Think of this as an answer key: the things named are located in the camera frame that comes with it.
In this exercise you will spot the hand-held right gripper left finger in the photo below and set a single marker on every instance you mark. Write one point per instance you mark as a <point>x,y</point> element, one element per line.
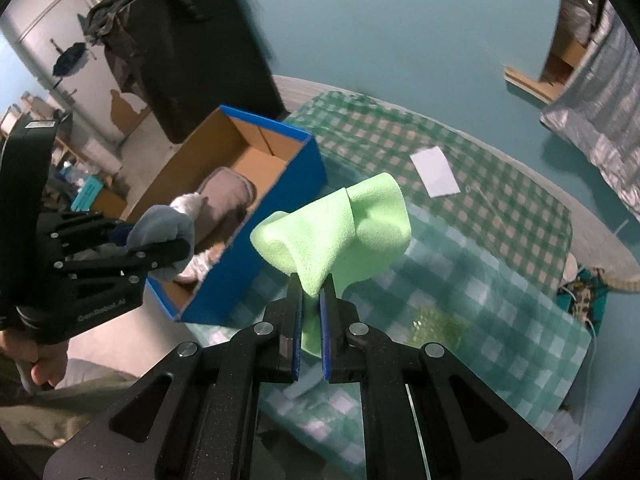
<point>80,230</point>

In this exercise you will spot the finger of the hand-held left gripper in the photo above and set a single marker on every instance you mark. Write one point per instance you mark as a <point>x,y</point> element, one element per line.
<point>327,330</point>
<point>296,330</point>

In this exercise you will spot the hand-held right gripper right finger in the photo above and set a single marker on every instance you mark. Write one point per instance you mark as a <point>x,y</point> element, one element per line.
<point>150,257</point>

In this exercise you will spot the grey-blue sock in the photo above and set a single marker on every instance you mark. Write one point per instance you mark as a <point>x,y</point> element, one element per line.
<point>160,225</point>

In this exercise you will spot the pink patterned sock roll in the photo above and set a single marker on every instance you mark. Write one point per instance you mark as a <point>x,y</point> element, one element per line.
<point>200,262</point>

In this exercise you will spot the white sock bundle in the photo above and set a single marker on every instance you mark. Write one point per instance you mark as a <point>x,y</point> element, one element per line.
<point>187,204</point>

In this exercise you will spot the blue-edged cardboard box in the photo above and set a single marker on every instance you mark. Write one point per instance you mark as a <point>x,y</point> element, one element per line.
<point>280,240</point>

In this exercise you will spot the grey felt cloth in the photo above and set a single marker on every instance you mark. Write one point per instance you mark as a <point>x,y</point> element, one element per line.
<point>227,195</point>

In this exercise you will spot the light green foam cloth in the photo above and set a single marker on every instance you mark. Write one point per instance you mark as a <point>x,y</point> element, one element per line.
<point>350,230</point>

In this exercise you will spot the person's left hand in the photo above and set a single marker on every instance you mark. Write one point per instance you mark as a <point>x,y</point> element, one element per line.
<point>47,365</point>

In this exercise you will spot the teal carton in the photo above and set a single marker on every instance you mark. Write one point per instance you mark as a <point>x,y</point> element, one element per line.
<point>87,194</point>

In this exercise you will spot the flat cardboard piece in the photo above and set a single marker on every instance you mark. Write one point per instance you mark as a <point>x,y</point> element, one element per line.
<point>110,206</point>

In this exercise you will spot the dark folded umbrella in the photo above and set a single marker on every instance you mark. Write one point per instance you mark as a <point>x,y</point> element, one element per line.
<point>69,60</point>

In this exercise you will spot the white cabinet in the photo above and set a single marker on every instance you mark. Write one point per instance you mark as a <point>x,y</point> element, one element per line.
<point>50,15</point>

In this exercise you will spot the green checked plastic sheet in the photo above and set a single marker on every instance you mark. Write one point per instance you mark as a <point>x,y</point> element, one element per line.
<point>500,360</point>

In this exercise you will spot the person's olive trousers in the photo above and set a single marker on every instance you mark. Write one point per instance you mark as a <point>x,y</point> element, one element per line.
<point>60,410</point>

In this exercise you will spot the white paper sheet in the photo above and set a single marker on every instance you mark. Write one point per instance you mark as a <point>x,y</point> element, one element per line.
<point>435,170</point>

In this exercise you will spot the dark clothes pile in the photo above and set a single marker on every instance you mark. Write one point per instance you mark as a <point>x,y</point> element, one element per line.
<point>130,5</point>

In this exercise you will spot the green checked tablecloth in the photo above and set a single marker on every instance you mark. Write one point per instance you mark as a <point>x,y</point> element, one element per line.
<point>380,130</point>

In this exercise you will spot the crumpled white plastic bag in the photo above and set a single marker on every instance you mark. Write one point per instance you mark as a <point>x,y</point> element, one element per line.
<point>562,425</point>

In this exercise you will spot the patterned bag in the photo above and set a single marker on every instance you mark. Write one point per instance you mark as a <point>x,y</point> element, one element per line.
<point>582,295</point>

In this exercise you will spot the wooden plank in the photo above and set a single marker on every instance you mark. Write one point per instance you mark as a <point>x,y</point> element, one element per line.
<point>530,85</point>

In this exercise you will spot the silver foil curtain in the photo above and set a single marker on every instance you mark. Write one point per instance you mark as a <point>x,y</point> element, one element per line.
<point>600,125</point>

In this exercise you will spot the brown cardboard carton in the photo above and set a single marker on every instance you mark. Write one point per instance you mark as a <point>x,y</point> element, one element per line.
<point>565,62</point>

